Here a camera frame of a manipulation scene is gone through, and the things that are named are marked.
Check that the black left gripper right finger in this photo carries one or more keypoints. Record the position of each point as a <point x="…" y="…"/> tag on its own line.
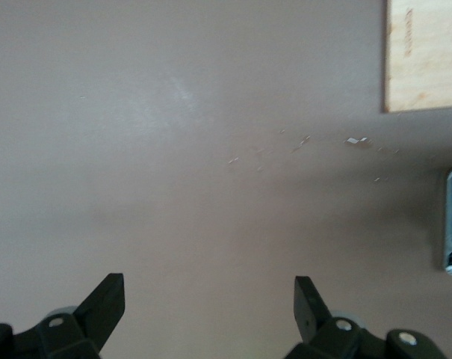
<point x="309" y="318"/>

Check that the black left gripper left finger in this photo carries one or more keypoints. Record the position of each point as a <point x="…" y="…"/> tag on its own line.
<point x="98" y="314"/>

